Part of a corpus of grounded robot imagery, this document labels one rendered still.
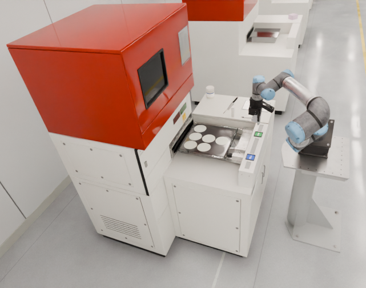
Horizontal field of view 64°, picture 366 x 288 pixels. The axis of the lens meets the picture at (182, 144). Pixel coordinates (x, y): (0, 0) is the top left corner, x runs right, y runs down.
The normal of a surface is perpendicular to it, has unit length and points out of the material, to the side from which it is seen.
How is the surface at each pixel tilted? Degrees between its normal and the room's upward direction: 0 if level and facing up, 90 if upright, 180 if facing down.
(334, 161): 0
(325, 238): 0
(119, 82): 90
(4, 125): 90
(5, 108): 90
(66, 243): 0
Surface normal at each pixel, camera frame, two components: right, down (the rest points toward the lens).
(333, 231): -0.11, -0.78
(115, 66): -0.38, 0.61
